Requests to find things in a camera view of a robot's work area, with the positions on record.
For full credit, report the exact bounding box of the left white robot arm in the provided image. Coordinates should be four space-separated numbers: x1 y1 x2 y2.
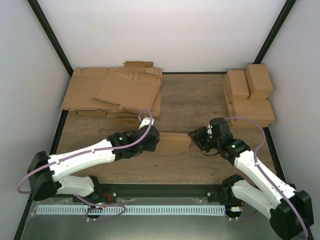
27 125 160 202

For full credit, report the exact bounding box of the light blue slotted cable duct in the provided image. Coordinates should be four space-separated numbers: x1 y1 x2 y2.
35 205 226 217

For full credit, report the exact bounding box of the folded cardboard box back left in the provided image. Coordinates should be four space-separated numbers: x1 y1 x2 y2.
222 69 250 105

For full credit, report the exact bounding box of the stack of flat cardboard sheets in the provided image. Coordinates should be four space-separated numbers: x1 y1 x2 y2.
61 61 163 119

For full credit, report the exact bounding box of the left black frame post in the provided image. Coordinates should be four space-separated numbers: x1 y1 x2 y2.
27 0 74 77

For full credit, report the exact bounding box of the purple cable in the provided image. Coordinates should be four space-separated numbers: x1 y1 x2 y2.
223 116 309 238
17 108 155 223

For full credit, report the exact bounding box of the right black frame post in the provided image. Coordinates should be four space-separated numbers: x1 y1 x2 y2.
253 0 297 64

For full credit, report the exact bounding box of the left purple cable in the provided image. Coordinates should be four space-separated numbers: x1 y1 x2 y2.
17 108 155 223

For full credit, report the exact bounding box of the black frame post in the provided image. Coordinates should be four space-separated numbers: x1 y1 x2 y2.
27 0 74 77
253 0 297 64

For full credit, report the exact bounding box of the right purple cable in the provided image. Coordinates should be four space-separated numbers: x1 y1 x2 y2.
223 116 309 238

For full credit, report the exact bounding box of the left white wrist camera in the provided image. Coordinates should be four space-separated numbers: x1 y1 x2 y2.
138 117 155 130

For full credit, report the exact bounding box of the black aluminium front rail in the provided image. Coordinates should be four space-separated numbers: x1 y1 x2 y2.
31 183 297 201

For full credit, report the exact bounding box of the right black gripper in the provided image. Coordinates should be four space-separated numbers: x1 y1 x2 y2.
188 126 221 153

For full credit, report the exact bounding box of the brown cardboard box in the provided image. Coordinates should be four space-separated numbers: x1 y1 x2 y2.
156 132 191 152

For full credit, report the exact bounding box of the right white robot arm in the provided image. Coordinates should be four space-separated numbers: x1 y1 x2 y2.
188 117 314 240

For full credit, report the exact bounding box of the folded cardboard box front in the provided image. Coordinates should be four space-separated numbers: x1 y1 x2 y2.
227 99 276 128

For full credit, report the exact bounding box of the folded cardboard box back right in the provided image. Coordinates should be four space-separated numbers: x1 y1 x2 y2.
245 64 274 100

